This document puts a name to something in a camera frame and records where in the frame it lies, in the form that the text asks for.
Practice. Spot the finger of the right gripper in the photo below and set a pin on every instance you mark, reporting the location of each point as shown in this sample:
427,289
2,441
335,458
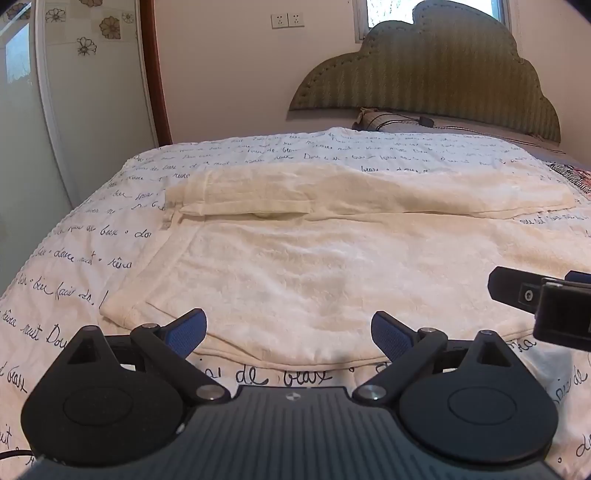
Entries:
515,288

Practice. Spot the olive cloud-shaped headboard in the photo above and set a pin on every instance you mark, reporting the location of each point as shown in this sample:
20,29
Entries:
452,60

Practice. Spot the white wardrobe with flower stickers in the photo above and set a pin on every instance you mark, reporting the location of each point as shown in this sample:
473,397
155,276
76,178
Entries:
74,108

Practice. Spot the brown wooden door frame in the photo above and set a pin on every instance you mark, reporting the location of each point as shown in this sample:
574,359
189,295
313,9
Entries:
147,24

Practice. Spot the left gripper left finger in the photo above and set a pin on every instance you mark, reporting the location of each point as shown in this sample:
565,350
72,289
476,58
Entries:
108,400

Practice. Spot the colourful floral blanket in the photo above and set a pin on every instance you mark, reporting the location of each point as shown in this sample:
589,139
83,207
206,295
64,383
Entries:
580,179

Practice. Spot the white script-print bedspread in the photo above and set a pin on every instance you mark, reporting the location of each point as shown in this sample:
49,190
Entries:
87,256

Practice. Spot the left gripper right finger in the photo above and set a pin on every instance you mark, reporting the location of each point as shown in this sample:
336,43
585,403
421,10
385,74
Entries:
465,401

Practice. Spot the cream pants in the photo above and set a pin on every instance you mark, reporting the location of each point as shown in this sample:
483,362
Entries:
290,262

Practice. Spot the striped pillow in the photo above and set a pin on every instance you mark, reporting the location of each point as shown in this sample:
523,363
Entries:
371,119

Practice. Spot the white double wall socket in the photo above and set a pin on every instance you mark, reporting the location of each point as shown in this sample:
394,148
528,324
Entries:
288,20

